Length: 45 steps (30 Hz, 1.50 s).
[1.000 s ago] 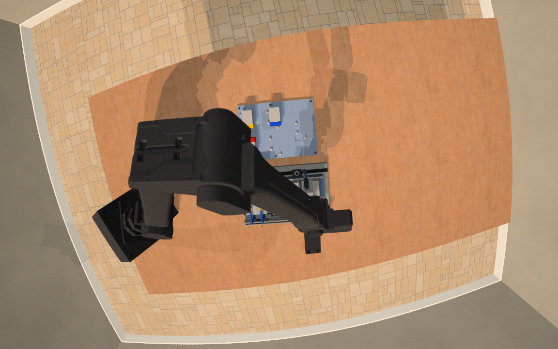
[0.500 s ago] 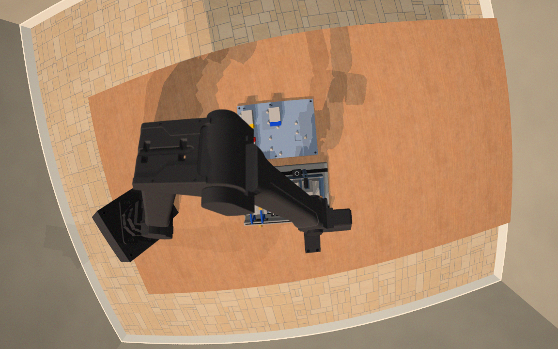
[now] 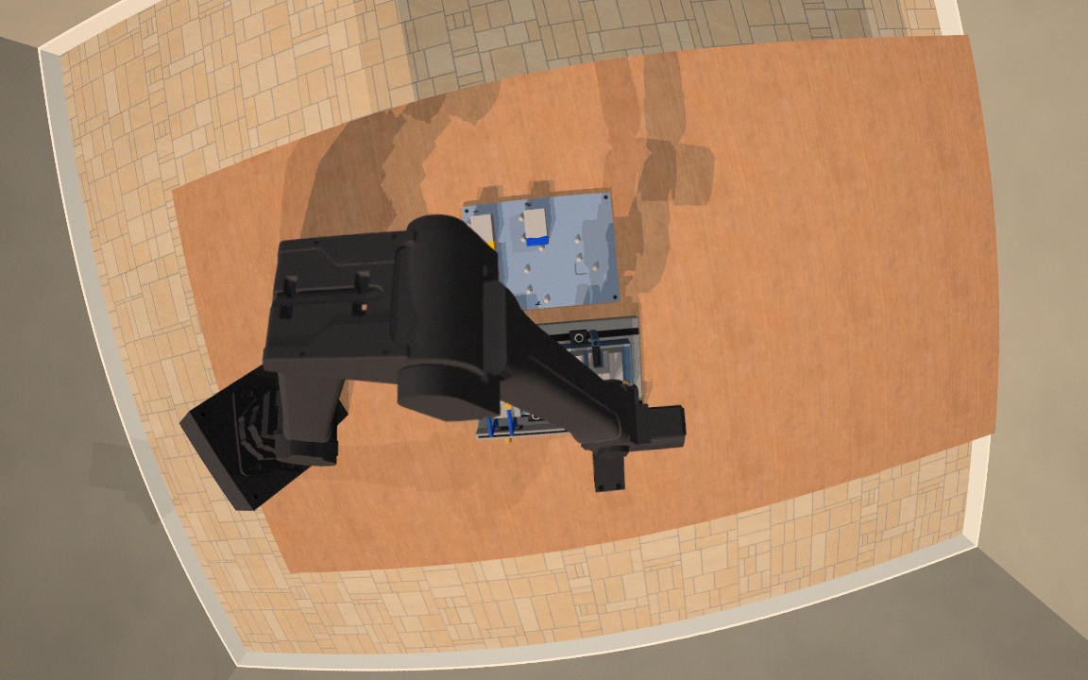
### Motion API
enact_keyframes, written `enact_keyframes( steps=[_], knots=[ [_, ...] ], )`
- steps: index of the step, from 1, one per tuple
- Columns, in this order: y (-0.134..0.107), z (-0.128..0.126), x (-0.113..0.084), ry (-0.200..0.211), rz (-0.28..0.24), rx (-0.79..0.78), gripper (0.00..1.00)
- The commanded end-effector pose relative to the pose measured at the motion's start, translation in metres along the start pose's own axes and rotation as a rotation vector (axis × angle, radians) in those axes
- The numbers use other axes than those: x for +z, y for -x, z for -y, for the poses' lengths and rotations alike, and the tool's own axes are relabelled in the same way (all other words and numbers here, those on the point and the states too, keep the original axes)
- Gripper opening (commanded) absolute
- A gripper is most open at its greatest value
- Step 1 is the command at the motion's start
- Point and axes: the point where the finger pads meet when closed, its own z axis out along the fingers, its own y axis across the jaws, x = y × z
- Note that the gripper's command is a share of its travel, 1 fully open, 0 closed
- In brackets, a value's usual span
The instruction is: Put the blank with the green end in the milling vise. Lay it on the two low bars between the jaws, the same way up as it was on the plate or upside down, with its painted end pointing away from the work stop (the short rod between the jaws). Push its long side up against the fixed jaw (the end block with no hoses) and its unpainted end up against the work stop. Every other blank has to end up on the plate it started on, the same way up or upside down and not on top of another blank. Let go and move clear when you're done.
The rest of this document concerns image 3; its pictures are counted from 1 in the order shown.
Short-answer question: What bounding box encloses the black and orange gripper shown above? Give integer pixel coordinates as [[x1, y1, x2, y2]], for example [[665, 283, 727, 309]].
[[622, 381, 639, 404]]

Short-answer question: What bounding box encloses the white block with yellow end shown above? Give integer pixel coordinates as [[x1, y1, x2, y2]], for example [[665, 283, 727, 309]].
[[470, 214, 497, 249]]

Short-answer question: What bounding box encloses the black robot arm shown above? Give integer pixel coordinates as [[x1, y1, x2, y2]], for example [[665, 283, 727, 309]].
[[232, 214, 687, 492]]

